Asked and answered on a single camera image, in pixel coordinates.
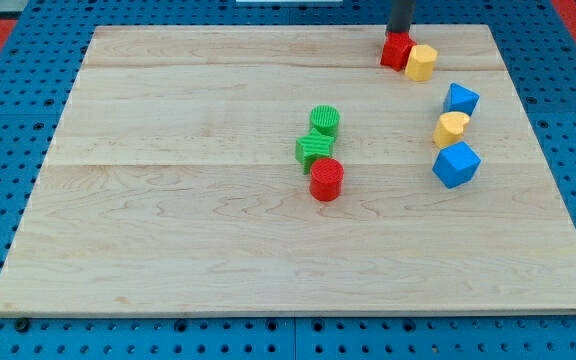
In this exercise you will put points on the red star block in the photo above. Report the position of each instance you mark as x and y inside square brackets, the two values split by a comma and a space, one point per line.
[396, 50]

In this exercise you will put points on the red circle block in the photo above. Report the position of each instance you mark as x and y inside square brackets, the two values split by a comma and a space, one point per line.
[327, 175]

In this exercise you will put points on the green star block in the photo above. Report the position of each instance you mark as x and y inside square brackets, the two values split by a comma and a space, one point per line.
[311, 147]

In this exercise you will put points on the green circle block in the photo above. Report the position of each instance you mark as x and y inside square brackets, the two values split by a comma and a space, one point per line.
[325, 119]

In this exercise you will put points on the light wooden board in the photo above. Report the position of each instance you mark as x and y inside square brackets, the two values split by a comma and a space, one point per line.
[171, 187]

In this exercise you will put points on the yellow heart block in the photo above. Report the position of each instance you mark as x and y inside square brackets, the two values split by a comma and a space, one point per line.
[450, 128]

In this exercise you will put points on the blue cube block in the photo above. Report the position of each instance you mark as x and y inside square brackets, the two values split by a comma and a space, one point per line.
[456, 164]

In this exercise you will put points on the yellow hexagon block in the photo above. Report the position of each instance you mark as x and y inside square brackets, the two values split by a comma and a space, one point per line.
[421, 62]

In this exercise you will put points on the blue triangle block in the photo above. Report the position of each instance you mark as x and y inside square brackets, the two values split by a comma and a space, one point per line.
[460, 99]

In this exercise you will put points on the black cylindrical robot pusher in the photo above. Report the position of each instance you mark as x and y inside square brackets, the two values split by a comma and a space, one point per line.
[401, 15]

